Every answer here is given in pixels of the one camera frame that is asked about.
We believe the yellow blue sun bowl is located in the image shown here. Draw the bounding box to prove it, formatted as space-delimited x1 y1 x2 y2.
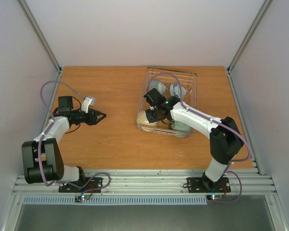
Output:
136 110 158 128

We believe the blue floral white bowl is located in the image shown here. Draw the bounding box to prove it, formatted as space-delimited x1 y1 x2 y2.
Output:
169 83 186 98

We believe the grey patterned bowl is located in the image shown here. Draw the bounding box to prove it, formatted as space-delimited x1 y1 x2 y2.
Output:
148 79 166 95

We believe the celadon green flower bowl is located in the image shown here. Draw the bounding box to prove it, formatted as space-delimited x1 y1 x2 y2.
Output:
170 121 191 138

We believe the chrome wire dish rack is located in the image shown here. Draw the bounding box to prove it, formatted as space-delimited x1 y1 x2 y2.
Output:
136 67 197 136

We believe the pink patterned bowl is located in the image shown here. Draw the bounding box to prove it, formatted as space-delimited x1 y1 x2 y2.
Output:
158 120 172 129

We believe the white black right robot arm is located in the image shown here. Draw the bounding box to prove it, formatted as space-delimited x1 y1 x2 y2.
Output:
144 89 244 192

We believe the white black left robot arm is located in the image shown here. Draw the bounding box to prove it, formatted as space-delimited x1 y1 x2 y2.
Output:
22 96 106 192

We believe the left green circuit board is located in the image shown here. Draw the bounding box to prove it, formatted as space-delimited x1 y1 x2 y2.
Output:
74 195 90 203

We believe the green circuit board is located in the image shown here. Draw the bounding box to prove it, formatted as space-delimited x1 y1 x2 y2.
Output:
74 195 90 203
207 194 224 201

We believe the right green circuit board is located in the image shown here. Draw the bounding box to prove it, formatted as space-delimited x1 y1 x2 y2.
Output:
207 194 224 201

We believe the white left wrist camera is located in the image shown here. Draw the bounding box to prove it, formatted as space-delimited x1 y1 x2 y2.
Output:
81 96 96 113

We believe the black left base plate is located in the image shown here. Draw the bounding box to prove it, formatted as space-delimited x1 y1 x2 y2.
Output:
58 177 103 193

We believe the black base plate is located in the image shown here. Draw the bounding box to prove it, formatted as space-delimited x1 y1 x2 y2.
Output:
186 177 231 193
58 177 103 193

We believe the right aluminium corner post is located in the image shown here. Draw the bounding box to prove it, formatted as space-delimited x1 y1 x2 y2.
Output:
226 0 273 74

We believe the aluminium corner post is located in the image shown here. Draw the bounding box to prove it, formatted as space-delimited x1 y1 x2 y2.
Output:
17 0 62 73
226 0 273 74

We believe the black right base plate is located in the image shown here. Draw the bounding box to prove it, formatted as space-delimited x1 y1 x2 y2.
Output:
186 177 231 193

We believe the grey slotted cable duct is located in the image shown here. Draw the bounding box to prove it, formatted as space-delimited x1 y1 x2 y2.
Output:
23 195 207 206

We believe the aluminium rail frame front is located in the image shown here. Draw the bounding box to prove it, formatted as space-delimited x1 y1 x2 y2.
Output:
12 168 277 195

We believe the left aluminium corner post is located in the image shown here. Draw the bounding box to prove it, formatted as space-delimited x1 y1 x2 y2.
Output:
17 0 62 73

